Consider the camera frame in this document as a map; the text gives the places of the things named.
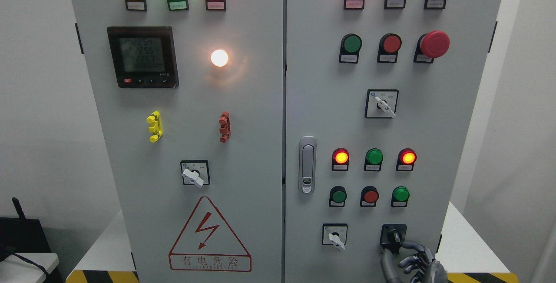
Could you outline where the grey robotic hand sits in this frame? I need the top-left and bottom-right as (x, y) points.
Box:
(381, 241), (449, 283)

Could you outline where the black rotary knob switch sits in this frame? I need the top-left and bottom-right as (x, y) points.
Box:
(380, 224), (407, 254)

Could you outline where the green push button lower right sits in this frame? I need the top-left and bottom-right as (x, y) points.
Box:
(391, 186), (410, 207)

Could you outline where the green push button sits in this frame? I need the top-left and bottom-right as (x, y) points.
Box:
(328, 186), (347, 207)
(391, 186), (410, 207)
(339, 33), (363, 63)

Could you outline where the red push button lower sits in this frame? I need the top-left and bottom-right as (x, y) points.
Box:
(360, 186), (379, 207)

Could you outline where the red push button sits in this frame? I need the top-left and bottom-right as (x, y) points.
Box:
(360, 186), (379, 207)
(377, 33), (402, 63)

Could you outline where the red indicator light lower right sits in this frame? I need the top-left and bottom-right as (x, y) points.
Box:
(396, 148), (417, 172)

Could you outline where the green push button lower left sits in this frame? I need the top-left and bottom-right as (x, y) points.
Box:
(328, 186), (347, 207)

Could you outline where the green indicator light lower middle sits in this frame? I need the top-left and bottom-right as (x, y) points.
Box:
(364, 148), (384, 172)

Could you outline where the red lit indicator lower left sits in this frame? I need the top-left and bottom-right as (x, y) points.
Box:
(331, 148), (350, 171)

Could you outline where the red electric hazard warning sticker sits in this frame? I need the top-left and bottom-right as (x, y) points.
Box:
(169, 196), (252, 272)

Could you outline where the grey electrical control cabinet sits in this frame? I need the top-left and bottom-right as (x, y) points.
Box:
(72, 0), (500, 283)

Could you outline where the red emergency stop mushroom button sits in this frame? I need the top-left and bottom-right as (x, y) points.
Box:
(414, 30), (450, 63)

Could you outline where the red push button upper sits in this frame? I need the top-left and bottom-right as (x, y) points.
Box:
(377, 33), (402, 63)

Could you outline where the green push button upper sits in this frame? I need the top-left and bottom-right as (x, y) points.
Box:
(339, 33), (363, 63)

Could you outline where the red terminal clip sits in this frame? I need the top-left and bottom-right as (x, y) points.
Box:
(218, 111), (231, 143)

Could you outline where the white lit indicator lamp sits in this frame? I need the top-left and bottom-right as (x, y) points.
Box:
(210, 49), (229, 67)

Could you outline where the yellow terminal clip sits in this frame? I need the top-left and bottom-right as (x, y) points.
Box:
(146, 111), (163, 143)

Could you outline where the black digital power meter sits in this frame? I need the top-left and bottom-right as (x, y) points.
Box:
(107, 26), (179, 88)

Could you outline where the black device with antenna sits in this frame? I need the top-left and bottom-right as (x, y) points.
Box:
(0, 197), (52, 261)

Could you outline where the white box lower left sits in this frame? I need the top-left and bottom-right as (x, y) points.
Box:
(0, 253), (59, 283)

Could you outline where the white selector switch lower right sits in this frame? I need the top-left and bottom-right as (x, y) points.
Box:
(321, 223), (348, 251)

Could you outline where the white selector switch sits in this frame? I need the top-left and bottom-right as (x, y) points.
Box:
(321, 223), (348, 251)
(365, 89), (399, 119)

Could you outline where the white selector switch upper right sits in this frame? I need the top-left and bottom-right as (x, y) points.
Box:
(365, 89), (399, 119)

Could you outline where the silver door latch handle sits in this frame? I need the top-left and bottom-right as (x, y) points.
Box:
(298, 136), (317, 194)

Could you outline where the white selector switch left door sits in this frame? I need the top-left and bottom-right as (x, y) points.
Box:
(180, 160), (211, 188)

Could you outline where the black cable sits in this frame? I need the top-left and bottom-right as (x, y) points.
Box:
(0, 244), (52, 276)

